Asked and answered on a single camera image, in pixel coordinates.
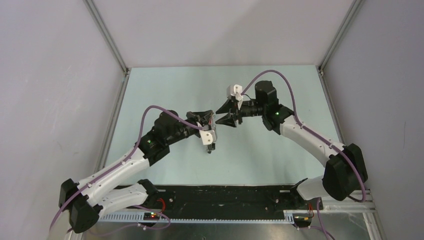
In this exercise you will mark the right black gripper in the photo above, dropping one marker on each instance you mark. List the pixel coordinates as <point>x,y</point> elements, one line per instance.
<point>230,106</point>

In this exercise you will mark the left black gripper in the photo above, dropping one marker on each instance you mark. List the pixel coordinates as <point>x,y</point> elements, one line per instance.
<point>203,117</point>

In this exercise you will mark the black key tag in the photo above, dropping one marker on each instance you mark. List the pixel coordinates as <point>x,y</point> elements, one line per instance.
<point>210,148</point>

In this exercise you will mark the steel key holder red handle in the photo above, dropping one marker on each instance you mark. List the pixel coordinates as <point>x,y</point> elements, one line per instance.
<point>211,123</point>

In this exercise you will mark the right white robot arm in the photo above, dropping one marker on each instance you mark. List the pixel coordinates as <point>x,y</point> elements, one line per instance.
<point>344,168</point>

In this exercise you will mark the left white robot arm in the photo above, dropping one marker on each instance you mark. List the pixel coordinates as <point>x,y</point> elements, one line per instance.
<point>90,198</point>

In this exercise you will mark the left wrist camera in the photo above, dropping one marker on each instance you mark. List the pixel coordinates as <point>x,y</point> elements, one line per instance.
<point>208,135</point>

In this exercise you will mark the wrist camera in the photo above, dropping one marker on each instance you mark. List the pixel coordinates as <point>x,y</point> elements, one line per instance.
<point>234,94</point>
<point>208,135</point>

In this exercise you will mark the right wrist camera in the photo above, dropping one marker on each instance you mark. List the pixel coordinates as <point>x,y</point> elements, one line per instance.
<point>234,94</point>

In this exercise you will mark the left aluminium corner post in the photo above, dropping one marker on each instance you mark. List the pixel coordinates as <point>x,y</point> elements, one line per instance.
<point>105,33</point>

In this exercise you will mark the aluminium corner post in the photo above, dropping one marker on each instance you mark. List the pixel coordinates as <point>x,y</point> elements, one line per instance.
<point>346,23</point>
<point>105,33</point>

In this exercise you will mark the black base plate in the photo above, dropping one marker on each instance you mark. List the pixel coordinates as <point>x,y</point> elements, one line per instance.
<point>225,202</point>

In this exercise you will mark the aluminium frame rail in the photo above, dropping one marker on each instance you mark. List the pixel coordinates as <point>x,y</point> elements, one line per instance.
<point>331,205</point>

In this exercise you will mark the right aluminium corner post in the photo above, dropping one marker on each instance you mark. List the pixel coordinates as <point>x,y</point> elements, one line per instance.
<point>346,23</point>

